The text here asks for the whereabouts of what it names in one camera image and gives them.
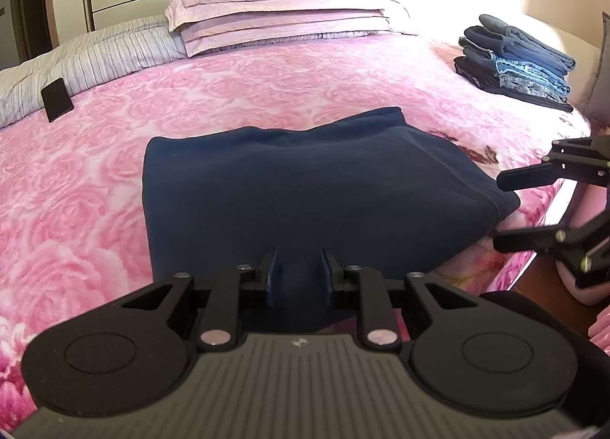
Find navy blue cloth garment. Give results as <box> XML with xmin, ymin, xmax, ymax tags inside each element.
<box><xmin>143</xmin><ymin>106</ymin><xmax>521</xmax><ymax>306</ymax></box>

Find grey cushion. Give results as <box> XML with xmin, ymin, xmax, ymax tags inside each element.
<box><xmin>585</xmin><ymin>11</ymin><xmax>610</xmax><ymax>125</ymax></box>

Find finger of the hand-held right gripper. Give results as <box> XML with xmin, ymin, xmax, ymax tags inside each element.
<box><xmin>496</xmin><ymin>133</ymin><xmax>610</xmax><ymax>192</ymax></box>
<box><xmin>493</xmin><ymin>214</ymin><xmax>610</xmax><ymax>289</ymax></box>

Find pink soft object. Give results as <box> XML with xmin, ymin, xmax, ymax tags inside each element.
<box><xmin>555</xmin><ymin>184</ymin><xmax>610</xmax><ymax>307</ymax></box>

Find pink floral blanket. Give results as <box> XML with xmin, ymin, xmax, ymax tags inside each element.
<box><xmin>0</xmin><ymin>32</ymin><xmax>592</xmax><ymax>421</ymax></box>

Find black phone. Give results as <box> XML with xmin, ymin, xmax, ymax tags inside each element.
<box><xmin>40</xmin><ymin>78</ymin><xmax>75</xmax><ymax>123</ymax></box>

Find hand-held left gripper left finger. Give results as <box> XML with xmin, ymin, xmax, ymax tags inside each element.
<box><xmin>102</xmin><ymin>247</ymin><xmax>279</xmax><ymax>352</ymax></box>

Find grey striped quilt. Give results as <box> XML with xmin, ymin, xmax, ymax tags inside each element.
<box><xmin>0</xmin><ymin>15</ymin><xmax>189</xmax><ymax>128</ymax></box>

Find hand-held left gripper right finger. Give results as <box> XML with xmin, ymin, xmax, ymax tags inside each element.
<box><xmin>320</xmin><ymin>248</ymin><xmax>497</xmax><ymax>351</ymax></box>

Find folded blue jeans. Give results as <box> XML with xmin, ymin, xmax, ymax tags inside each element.
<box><xmin>460</xmin><ymin>46</ymin><xmax>571</xmax><ymax>104</ymax></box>

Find navy folded garment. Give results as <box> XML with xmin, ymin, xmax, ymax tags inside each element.
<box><xmin>460</xmin><ymin>14</ymin><xmax>577</xmax><ymax>75</ymax></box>

